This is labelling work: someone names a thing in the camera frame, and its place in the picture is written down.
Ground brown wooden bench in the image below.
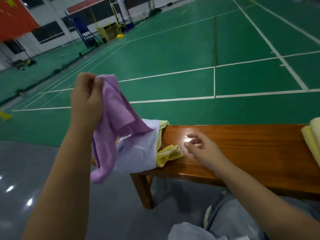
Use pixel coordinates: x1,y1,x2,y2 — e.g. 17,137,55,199
130,124,320,209

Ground person's left forearm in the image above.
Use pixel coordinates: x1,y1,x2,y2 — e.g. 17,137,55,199
22,123,97,240

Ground yellow green towel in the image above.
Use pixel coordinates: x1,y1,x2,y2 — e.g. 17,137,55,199
156,120,171,152

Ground person's white shoe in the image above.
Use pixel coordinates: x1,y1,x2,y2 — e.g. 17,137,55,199
203,203,215,230

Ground person's grey trousers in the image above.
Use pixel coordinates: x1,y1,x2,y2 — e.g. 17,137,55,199
204,190,320,240

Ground blue umpire chair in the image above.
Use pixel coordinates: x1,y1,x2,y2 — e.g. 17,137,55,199
65,11,103,47

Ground yellow white striped cloth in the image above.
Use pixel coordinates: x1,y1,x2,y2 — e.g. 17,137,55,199
156,144,185,168

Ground person's left hand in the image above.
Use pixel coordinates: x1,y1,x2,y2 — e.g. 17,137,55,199
70,72,106,130

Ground red wall banner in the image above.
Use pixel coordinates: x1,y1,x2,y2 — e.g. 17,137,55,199
66,0,105,14

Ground yellow net post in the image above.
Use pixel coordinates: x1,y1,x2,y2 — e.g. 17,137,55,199
107,0,127,39

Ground white blue towel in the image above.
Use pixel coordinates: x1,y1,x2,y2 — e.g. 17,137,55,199
114,119,161,174

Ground person's right hand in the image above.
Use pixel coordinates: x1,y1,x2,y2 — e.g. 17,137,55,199
183,130,228,170

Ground person's right forearm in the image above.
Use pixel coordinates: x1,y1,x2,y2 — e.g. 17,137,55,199
215,157,320,240

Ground yellow wooden stand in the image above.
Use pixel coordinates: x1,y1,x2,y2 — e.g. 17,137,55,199
97,22,121,42

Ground purple towel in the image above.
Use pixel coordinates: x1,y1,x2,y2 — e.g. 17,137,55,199
90,74,153,184

